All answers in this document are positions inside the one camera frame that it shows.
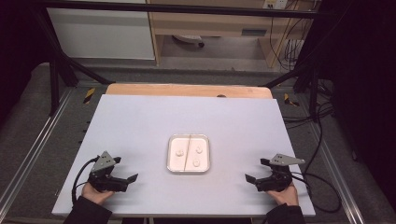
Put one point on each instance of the square white tray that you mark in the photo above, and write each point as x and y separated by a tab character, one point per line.
177	165

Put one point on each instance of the person's right hand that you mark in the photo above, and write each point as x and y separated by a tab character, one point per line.
286	196

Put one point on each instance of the small white food piece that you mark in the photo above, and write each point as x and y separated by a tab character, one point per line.
179	152

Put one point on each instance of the aluminium floor rail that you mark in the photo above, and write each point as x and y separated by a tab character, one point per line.
37	143
336	174

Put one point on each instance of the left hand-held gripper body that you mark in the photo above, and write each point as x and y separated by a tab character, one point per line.
102	163

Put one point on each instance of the wooden table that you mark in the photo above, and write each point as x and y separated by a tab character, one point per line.
186	90

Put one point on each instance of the white wall socket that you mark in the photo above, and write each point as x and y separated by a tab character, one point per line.
275	3

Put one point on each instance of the thin wooden stick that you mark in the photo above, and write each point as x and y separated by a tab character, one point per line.
187	151

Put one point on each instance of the light wooden desk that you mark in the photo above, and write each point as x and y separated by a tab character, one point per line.
211	23

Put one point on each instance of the black metal frame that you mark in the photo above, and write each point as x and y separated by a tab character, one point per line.
186	8

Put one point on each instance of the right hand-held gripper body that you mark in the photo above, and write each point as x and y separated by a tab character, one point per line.
278	179

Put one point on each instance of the chair base with wheel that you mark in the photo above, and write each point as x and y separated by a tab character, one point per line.
190	39

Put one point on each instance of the yellow black tape strip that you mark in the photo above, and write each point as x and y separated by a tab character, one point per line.
290	100
89	95

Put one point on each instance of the white cabinet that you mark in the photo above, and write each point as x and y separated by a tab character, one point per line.
99	34

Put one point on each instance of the person's left hand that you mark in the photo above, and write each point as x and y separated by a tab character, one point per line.
95	194

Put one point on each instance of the white table board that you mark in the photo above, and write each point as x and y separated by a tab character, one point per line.
140	130

